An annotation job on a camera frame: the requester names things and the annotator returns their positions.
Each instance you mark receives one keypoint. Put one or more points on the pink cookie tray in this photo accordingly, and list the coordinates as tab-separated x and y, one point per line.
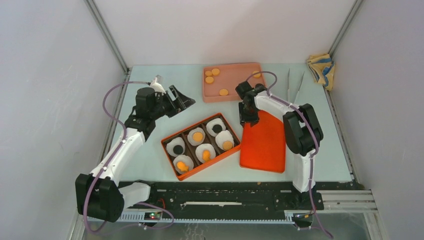
231	75

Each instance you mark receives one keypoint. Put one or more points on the orange compartment box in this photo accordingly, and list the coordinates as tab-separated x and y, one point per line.
190	150

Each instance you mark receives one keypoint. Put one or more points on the black round cookie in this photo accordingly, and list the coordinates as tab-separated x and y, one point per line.
178	149
217	128

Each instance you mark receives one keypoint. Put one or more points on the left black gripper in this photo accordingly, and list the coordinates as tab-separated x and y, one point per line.
181	102

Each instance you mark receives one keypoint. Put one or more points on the white paper cup liner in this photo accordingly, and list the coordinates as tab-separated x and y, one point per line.
205	146
186	159
172	143
222	137
191	132
212	122

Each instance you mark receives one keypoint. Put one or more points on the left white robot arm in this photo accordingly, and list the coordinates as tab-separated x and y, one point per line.
98	193

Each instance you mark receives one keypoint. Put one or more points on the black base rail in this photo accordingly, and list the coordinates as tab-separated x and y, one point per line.
243	201

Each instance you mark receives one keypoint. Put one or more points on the orange round cookie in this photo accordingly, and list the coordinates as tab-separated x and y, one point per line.
209	79
223	92
198	136
208	73
227	145
256	74
215	71

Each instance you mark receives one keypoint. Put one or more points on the orange box lid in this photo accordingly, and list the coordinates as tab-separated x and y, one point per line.
263	146

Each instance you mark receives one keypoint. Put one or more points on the orange fish cookie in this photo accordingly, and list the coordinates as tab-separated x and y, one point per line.
206	156
182	167

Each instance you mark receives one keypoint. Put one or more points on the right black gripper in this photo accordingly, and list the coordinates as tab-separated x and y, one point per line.
248	112

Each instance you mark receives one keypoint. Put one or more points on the yellow blue cloth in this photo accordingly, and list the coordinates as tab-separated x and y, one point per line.
322	68

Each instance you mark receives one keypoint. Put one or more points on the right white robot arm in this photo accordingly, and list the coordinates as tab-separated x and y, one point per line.
303	134

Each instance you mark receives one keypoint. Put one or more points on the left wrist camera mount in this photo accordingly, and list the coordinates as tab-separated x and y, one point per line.
158	83

